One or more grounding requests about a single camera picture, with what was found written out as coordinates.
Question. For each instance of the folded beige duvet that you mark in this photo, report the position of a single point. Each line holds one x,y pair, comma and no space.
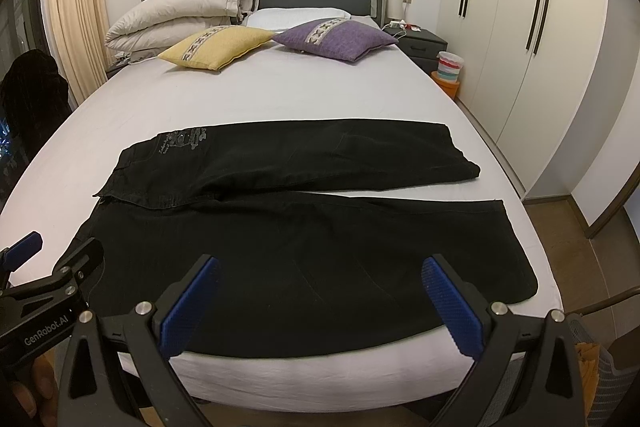
153,26

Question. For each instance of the white striped bucket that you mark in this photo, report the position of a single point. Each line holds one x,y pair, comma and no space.
449,66

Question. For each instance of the black jeans pants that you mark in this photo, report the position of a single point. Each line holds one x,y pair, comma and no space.
316,256

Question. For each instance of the grey basket with yellow item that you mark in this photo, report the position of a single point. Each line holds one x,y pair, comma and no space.
610,376

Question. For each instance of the dark grey nightstand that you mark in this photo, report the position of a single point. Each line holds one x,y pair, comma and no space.
423,50

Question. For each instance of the person's left hand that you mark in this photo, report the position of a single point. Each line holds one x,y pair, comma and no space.
37,392

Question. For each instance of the beige curtain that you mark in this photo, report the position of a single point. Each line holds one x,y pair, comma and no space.
79,29

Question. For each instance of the white wardrobe with black handles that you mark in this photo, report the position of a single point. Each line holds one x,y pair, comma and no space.
527,67

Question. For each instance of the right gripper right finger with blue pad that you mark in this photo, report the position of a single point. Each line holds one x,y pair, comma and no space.
525,370

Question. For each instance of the yellow patterned cushion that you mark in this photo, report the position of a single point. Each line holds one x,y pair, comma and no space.
216,47

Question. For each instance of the purple patterned cushion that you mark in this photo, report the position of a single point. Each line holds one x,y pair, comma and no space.
335,38

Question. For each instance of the items on nightstand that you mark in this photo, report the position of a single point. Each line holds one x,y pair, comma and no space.
400,29

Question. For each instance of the white pillow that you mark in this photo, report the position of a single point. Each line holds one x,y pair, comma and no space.
280,19

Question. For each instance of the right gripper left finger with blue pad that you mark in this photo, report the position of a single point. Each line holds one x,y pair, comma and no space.
115,365

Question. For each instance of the bed with white sheet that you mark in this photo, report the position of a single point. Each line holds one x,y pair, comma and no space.
57,194

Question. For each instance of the chair with black clothing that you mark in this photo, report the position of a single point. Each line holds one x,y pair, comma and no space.
34,100

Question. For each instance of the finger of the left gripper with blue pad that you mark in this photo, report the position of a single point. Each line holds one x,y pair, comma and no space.
13,257
82,269

